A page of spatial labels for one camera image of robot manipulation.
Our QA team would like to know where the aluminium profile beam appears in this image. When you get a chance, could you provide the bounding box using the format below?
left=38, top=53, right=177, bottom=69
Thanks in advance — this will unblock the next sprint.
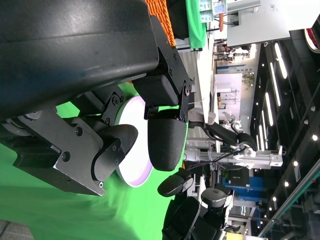
left=184, top=145, right=284, bottom=167

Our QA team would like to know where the white round plate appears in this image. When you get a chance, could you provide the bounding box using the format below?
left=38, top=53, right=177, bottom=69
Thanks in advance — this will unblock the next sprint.
left=113, top=95, right=155, bottom=188

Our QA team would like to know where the green cloth with print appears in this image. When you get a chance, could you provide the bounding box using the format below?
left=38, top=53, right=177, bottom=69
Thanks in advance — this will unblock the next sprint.
left=186, top=0, right=208, bottom=52

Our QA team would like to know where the grey flat panel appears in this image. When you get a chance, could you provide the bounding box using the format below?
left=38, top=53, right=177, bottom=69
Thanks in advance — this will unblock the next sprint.
left=226, top=0, right=312, bottom=48

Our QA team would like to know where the orange wicker basket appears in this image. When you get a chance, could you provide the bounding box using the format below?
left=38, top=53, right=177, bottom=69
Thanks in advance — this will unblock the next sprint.
left=145, top=0, right=176, bottom=48

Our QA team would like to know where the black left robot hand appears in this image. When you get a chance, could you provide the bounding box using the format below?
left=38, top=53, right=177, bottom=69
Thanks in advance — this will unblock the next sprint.
left=0, top=0, right=196, bottom=197

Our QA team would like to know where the white teal carton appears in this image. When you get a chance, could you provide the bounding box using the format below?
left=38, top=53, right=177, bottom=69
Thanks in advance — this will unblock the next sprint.
left=199, top=0, right=214, bottom=24

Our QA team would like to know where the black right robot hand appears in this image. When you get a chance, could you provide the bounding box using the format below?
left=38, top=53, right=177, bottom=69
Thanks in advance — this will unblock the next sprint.
left=157, top=167, right=218, bottom=240

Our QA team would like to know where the pale blue carton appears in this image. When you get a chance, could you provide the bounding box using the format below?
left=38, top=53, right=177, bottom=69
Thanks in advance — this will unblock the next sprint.
left=212, top=0, right=229, bottom=15

